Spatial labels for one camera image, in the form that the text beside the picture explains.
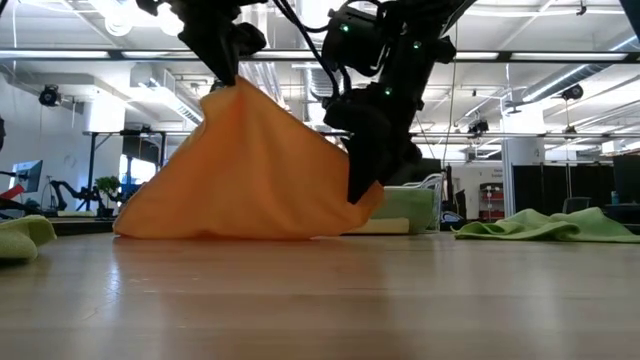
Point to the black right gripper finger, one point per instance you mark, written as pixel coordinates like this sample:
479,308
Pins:
362,182

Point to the black background robot arm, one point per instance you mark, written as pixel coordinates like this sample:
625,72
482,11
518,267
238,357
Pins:
60,186

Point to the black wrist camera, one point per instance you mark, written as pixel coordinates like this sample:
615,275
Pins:
251,40
337,115

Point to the clear plastic bin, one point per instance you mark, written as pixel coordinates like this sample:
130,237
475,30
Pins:
439,210

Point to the long ceiling light strip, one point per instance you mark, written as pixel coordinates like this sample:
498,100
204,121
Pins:
75,54

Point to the black metal stand frame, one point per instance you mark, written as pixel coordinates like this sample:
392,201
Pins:
91,165

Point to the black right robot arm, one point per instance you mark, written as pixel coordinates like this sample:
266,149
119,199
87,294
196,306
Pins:
425,20

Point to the silver computer monitor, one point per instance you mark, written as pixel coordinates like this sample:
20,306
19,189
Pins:
27,175

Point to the red flat object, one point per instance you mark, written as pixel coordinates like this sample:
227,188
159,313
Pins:
15,192

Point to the red shelf unit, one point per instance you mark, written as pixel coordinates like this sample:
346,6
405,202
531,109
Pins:
492,200

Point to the orange microfiber towel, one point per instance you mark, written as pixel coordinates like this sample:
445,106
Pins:
250,175

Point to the green potted plant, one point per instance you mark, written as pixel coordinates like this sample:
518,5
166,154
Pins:
108,184

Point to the blue bottle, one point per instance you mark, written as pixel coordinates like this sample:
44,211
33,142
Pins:
615,197

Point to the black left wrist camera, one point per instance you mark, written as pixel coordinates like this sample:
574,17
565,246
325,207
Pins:
251,40

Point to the black television screen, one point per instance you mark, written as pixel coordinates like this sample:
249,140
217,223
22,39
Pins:
430,172

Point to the black ceiling-mounted camera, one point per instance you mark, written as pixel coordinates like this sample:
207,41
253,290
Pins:
477,127
50,96
572,93

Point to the yellow microfiber towel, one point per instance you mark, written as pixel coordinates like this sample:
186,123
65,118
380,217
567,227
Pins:
385,226

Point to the dark office chair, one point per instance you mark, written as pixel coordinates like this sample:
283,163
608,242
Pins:
576,205

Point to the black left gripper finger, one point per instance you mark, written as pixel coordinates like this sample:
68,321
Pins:
222,65

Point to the lime green microfiber towel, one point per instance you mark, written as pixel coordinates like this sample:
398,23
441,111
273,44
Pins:
540,227
20,240

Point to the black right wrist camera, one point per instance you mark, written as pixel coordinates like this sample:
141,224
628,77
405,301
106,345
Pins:
337,115

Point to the black partition panel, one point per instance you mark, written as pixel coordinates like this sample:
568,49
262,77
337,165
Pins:
627,177
550,182

